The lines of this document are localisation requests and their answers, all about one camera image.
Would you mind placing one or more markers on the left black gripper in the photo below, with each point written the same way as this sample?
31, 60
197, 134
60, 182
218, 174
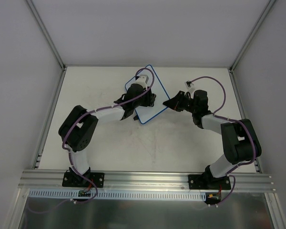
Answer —
148, 99

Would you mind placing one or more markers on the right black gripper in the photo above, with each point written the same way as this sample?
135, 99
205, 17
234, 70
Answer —
181, 101

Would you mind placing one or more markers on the blue framed whiteboard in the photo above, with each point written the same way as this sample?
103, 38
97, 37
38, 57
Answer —
145, 114

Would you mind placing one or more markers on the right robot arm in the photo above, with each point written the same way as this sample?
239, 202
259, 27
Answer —
240, 143

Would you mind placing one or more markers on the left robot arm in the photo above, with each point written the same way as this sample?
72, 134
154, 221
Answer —
78, 128

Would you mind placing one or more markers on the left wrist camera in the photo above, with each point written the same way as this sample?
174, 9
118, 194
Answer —
142, 80

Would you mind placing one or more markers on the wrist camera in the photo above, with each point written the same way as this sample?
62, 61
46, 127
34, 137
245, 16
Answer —
189, 87
142, 80

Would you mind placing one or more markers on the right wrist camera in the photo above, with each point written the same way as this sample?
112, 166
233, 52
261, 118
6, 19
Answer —
189, 87

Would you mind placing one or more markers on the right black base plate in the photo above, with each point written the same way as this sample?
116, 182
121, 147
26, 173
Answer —
200, 182

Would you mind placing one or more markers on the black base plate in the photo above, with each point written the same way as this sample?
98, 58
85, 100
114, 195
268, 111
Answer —
71, 179
200, 182

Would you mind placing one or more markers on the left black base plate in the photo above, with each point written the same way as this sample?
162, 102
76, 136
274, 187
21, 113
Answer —
71, 179

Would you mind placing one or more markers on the white slotted cable duct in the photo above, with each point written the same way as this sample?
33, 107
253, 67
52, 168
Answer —
118, 194

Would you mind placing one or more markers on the right aluminium frame post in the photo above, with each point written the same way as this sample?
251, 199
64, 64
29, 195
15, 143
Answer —
257, 25

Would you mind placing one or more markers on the aluminium frame post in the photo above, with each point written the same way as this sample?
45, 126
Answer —
31, 6
257, 25

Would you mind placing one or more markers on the aluminium mounting rail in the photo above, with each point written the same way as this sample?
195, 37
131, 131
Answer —
145, 181

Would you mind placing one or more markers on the left aluminium frame post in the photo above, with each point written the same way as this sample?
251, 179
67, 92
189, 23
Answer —
31, 6

